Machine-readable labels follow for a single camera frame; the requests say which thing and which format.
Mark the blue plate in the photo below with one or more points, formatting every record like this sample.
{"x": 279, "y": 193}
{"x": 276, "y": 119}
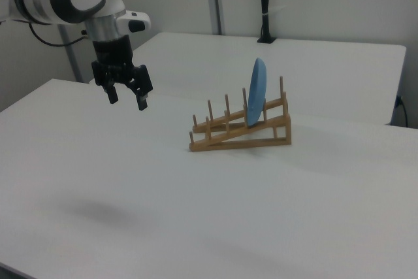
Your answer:
{"x": 257, "y": 92}

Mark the wooden plate rack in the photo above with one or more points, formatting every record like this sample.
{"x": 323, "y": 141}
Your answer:
{"x": 238, "y": 140}

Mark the black camera stand pole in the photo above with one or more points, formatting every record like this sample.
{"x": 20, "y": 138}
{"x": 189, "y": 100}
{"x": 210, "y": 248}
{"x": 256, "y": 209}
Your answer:
{"x": 265, "y": 1}

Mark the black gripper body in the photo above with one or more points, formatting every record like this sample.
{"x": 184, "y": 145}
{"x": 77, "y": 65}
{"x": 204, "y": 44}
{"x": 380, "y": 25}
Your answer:
{"x": 112, "y": 52}

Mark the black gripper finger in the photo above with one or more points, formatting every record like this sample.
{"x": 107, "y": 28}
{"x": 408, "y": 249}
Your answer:
{"x": 142, "y": 96}
{"x": 112, "y": 95}

